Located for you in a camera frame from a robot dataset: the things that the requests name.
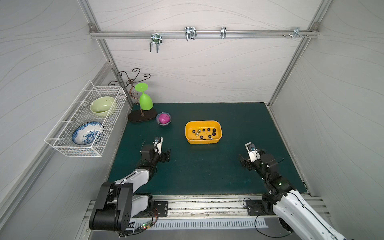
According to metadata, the yellow plastic storage box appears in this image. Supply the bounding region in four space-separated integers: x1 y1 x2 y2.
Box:
185 121 223 145

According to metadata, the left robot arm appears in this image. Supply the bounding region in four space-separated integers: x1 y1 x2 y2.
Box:
89 143 171 234

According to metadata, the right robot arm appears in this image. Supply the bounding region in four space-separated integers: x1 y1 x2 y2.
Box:
240 150 346 240

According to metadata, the purple ball in bowl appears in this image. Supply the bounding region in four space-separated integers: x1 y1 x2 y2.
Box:
156 112 172 126

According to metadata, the black metal cup stand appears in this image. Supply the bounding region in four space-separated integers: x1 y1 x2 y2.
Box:
108 68 157 123

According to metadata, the green plastic goblet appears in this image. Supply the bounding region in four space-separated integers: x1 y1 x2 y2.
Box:
135 83 154 111

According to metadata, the blue white patterned bowl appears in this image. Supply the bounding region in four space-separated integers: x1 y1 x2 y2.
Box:
72 122 104 146

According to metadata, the light green bowl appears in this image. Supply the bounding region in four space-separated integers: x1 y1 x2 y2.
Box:
90 96 117 118

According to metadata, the metal hook left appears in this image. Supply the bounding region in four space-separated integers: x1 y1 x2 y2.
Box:
150 33 163 53

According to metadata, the metal hook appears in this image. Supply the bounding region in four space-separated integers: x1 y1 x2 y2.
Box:
282 27 306 39
150 33 163 53
185 27 197 42

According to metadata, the metal hook middle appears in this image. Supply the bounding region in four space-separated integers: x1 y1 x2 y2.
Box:
185 27 197 42

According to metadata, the aluminium crossbar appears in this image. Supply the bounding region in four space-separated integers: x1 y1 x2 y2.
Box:
90 30 320 40

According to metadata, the metal hook right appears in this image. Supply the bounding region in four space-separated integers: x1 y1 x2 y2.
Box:
282 27 306 39

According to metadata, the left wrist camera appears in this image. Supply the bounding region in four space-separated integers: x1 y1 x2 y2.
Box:
154 137 163 155

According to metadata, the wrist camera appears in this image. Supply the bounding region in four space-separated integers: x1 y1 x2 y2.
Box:
245 142 261 163
154 137 163 155

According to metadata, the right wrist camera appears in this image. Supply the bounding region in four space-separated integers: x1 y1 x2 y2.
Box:
245 142 261 163

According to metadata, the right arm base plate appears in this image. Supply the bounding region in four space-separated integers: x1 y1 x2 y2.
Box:
243 198 275 216

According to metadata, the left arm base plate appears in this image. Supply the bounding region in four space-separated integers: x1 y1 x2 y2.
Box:
134 201 169 218

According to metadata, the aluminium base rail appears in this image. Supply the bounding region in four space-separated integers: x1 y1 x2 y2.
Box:
83 194 331 222

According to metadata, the white wire basket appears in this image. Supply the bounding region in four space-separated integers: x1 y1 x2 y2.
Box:
45 82 127 158

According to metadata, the white slotted cable duct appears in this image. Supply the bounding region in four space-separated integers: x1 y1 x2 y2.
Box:
150 218 269 230

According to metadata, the metal bracket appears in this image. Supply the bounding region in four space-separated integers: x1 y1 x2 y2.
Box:
221 27 227 39

